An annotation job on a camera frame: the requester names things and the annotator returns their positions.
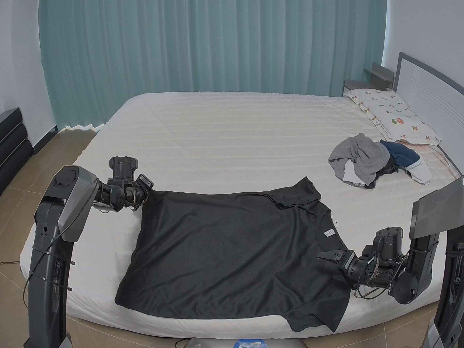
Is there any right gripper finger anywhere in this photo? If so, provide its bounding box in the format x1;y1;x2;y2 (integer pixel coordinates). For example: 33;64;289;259
331;272;352;290
316;250;344;264

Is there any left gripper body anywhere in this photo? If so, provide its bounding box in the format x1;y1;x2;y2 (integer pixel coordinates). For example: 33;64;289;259
135;174;155;196

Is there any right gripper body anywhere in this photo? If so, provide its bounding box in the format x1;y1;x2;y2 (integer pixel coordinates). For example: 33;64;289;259
337;250;377;291

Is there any black T-shirt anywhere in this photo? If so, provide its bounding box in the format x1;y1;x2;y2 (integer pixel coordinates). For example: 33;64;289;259
115;175;351;333

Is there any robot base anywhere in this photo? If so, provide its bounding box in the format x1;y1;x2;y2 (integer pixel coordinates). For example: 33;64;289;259
180;336;303;348

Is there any bed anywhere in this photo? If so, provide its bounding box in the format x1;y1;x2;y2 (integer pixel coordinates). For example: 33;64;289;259
20;52;464;340

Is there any pile of clothes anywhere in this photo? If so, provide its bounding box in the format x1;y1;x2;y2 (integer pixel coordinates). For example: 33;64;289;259
327;133;432;189

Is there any black chest of drawers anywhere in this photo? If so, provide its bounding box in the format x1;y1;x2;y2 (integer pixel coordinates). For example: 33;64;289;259
0;108;36;195

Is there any white printed pillow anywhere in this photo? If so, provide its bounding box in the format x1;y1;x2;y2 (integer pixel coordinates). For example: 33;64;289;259
342;88;442;146

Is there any blue-green curtain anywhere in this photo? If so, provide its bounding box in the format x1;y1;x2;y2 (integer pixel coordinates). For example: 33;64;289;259
38;0;388;132

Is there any grey bedside table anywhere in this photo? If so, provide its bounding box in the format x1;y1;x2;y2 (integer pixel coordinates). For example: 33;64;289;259
342;62;395;97

